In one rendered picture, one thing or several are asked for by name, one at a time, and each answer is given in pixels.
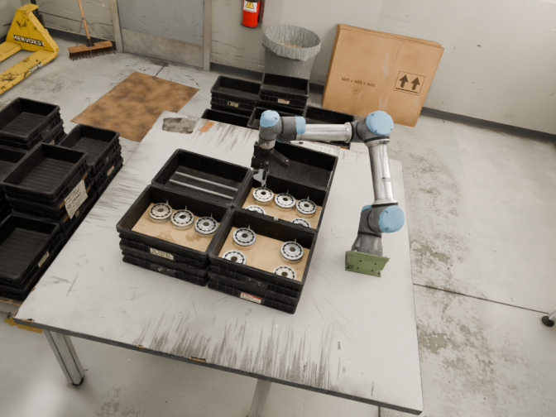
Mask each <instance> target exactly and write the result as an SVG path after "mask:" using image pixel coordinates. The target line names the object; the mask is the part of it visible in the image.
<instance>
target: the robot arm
mask: <svg viewBox="0 0 556 417"><path fill-rule="evenodd" d="M392 129H393V121H392V119H391V116H390V115H388V114H387V113H385V112H383V111H375V112H373V113H369V114H368V115H367V116H365V117H364V118H362V119H360V120H358V121H355V122H346V123H345V124H305V120H304V118H303V117H296V116H295V117H279V114H278V113H277V112H275V111H271V110H267V111H265V112H263V113H262V115H261V120H260V129H259V136H258V141H255V144H254V152H253V155H252V162H251V168H255V169H257V170H259V173H258V174H256V175H254V176H253V178H254V179H255V180H258V181H260V182H261V186H263V185H264V184H265V183H266V178H267V176H268V173H269V168H270V164H271V159H272V160H274V161H275V162H277V163H278V164H279V165H281V166H282V167H284V168H285V169H286V168H287V167H288V166H290V160H289V159H288V158H286V157H285V156H283V155H282V154H281V153H279V152H278V151H277V150H276V149H274V145H275V142H276V141H278V142H286V141H345V142H346V143H364V145H365V146H366V147H367V148H368V153H369V160H370V167H371V179H372V186H373V193H374V202H373V203H372V204H368V205H365V206H363V207H362V211H361V213H360V215H361V216H360V221H359V226H358V231H357V237H356V239H355V241H354V243H353V245H352V247H351V251H354V250H357V252H363V253H367V254H372V255H377V256H383V249H382V243H381V239H382V233H384V232H385V233H392V232H397V231H399V230H400V229H401V228H402V226H403V225H404V222H405V214H404V212H403V210H401V208H400V207H399V204H398V201H397V200H396V199H395V198H394V194H393V187H392V179H391V167H390V160H389V153H388V146H387V145H388V143H389V142H390V141H391V139H390V133H391V131H392ZM262 173H263V175H262Z"/></svg>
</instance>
